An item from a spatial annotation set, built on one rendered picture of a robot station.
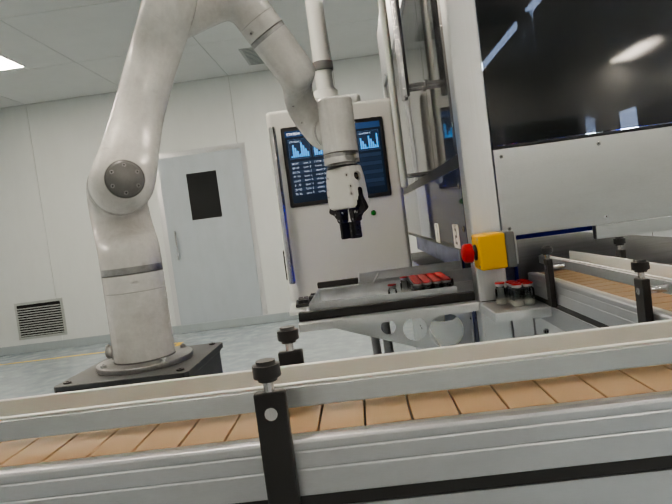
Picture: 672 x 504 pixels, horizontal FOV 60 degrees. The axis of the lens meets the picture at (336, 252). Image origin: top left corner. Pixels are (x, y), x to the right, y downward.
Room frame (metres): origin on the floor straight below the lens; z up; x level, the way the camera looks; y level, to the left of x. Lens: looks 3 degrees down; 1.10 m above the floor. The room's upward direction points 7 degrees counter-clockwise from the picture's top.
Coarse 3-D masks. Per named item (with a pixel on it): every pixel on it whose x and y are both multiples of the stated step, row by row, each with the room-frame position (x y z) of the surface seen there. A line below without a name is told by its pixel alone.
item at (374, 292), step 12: (336, 288) 1.57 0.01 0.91; (348, 288) 1.57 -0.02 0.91; (360, 288) 1.57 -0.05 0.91; (372, 288) 1.57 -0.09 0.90; (384, 288) 1.57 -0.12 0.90; (396, 288) 1.57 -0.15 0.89; (444, 288) 1.30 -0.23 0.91; (456, 288) 1.30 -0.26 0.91; (312, 300) 1.38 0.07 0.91; (324, 300) 1.58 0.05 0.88; (336, 300) 1.32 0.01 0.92; (348, 300) 1.32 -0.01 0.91; (360, 300) 1.32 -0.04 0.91; (372, 300) 1.31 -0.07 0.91; (384, 300) 1.31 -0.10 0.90
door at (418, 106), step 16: (416, 16) 1.74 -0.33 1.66; (416, 32) 1.78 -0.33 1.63; (416, 48) 1.82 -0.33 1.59; (416, 64) 1.86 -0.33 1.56; (416, 80) 1.91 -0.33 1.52; (416, 96) 1.96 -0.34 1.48; (416, 112) 2.01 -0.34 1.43; (416, 128) 2.07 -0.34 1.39; (416, 144) 2.12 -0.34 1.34; (416, 160) 2.19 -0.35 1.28; (432, 160) 1.76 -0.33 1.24
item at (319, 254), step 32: (352, 96) 2.29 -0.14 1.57; (288, 128) 2.25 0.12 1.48; (384, 128) 2.28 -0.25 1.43; (288, 160) 2.25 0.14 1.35; (320, 160) 2.26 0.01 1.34; (384, 160) 2.27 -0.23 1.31; (288, 192) 2.26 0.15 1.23; (320, 192) 2.26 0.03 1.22; (384, 192) 2.27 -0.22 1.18; (288, 224) 2.26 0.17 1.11; (320, 224) 2.26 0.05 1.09; (384, 224) 2.27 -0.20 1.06; (320, 256) 2.26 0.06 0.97; (352, 256) 2.27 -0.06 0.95; (384, 256) 2.27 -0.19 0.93
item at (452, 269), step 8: (432, 264) 1.90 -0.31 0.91; (440, 264) 1.90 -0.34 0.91; (448, 264) 1.90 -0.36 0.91; (456, 264) 1.90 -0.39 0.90; (368, 272) 1.91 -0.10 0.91; (376, 272) 1.91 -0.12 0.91; (384, 272) 1.91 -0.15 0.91; (392, 272) 1.91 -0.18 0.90; (400, 272) 1.90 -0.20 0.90; (408, 272) 1.90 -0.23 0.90; (416, 272) 1.90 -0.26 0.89; (424, 272) 1.90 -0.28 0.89; (432, 272) 1.65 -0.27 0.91; (448, 272) 1.64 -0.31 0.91; (456, 272) 1.64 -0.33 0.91; (464, 272) 1.64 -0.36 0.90; (360, 280) 1.91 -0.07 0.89; (368, 280) 1.65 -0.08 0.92; (376, 280) 1.65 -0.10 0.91; (384, 280) 1.65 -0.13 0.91; (392, 280) 1.65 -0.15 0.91; (456, 280) 1.64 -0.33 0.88; (464, 280) 1.64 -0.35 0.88
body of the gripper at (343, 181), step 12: (336, 168) 1.37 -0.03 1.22; (348, 168) 1.35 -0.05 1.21; (360, 168) 1.36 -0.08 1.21; (336, 180) 1.37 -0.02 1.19; (348, 180) 1.35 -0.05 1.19; (360, 180) 1.36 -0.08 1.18; (336, 192) 1.38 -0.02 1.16; (348, 192) 1.35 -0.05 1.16; (336, 204) 1.39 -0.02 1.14; (348, 204) 1.36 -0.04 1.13
